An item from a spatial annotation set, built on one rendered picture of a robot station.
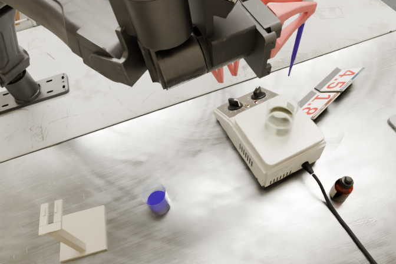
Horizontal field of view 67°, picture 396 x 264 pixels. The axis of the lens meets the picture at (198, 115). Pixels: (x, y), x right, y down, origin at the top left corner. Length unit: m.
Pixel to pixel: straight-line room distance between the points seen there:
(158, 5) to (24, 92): 0.61
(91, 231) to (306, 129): 0.42
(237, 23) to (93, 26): 0.16
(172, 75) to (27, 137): 0.53
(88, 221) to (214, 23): 0.43
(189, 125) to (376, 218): 0.39
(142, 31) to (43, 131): 0.53
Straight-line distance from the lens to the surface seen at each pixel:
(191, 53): 0.32
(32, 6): 0.42
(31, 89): 0.83
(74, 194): 0.66
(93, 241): 0.60
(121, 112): 0.73
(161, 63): 0.31
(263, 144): 0.53
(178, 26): 0.28
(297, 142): 0.54
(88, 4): 0.39
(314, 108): 0.67
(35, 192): 0.70
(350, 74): 0.76
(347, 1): 1.03
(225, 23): 0.32
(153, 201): 0.57
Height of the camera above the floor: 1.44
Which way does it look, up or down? 53 degrees down
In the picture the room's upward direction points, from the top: 9 degrees counter-clockwise
